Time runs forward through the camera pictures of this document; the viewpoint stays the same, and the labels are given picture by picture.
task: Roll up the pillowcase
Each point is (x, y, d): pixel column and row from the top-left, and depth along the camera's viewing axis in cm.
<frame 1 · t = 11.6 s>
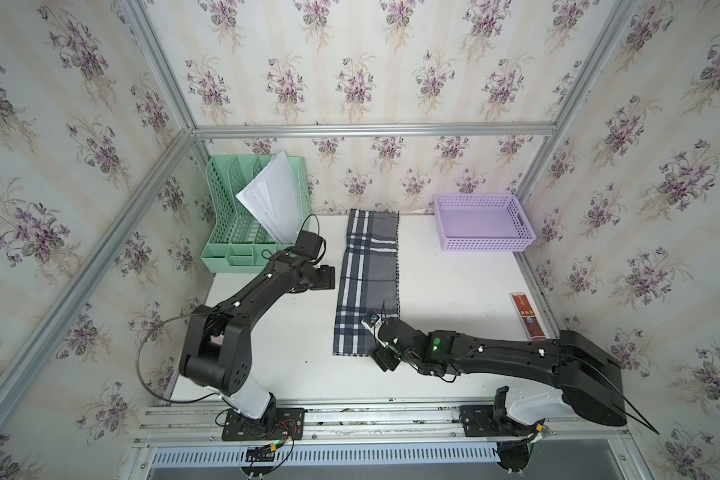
left hand: (326, 281, 89), fingers open
right hand: (380, 341, 81), fingers open
grey plaid pillowcase: (369, 278, 103), on the table
green mesh file organizer: (235, 237, 108), point 4 cm above the table
white paper sheets: (275, 196, 98), point 22 cm above the table
purple plastic basket: (483, 222, 117), point 3 cm above the table
red rectangular packet: (527, 316, 93), point 2 cm above the table

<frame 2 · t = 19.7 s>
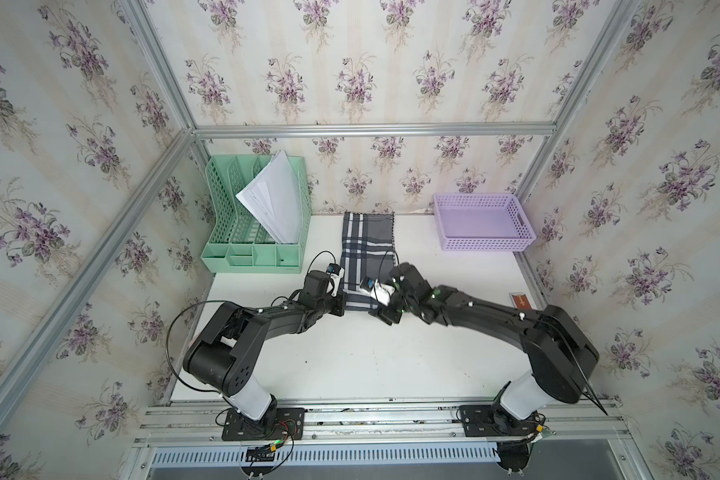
left hand: (349, 298, 93), fingers closed
right hand: (379, 298, 86), fingers open
grey plaid pillowcase: (368, 251, 110), on the table
the other named things where they were.

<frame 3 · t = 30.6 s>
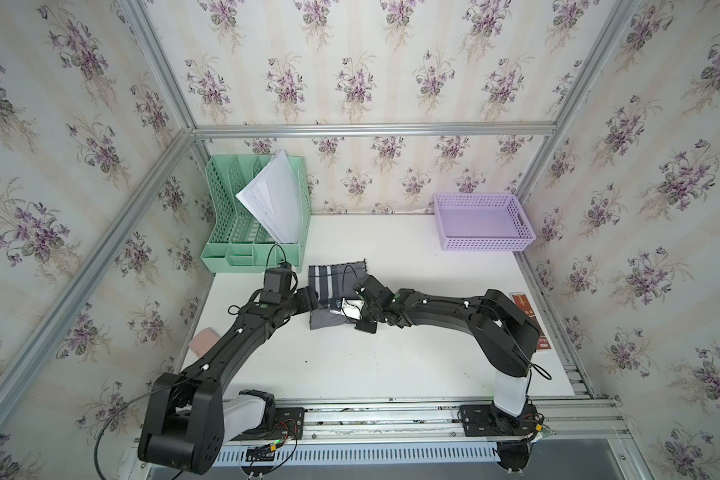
left hand: (311, 298, 87), fingers open
right hand: (354, 313, 90), fingers closed
grey plaid pillowcase: (333, 282, 101), on the table
the other named things where they were.

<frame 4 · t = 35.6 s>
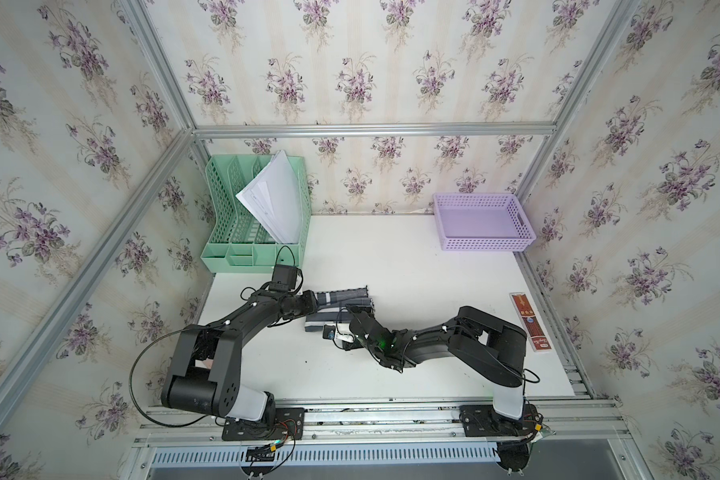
left hand: (315, 305, 91), fingers open
right hand: (349, 315, 89), fingers open
grey plaid pillowcase: (332, 307, 94), on the table
the other named things where they were.

